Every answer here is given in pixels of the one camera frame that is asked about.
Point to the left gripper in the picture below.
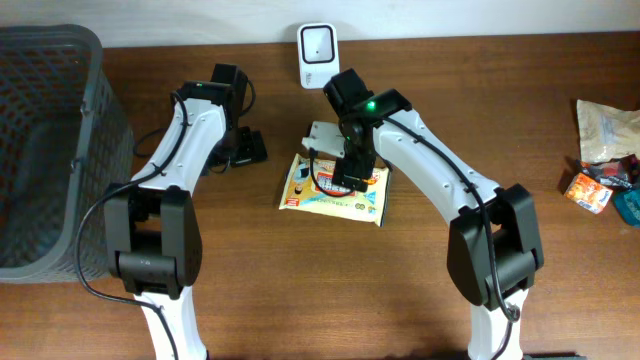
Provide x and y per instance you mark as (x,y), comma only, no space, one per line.
(252,149)

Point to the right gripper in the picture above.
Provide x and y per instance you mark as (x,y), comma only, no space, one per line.
(364,168)

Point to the yellow wet wipes pack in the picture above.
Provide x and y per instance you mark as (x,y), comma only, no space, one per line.
(300,192)

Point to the orange tissue pack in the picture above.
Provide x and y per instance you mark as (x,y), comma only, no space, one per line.
(588,193)

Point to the kraft paper pouch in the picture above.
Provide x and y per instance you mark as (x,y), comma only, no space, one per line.
(606,133)

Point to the black hex wrench set packet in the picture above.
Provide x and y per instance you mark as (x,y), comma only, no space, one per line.
(620,173)

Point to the teal mouthwash bottle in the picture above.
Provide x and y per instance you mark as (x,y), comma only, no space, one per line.
(627,205)

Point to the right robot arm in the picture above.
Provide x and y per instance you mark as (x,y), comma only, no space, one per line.
(494,246)

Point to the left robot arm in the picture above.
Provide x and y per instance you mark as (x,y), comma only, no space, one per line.
(153,239)

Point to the grey plastic mesh basket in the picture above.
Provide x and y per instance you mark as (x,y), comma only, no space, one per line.
(64,139)

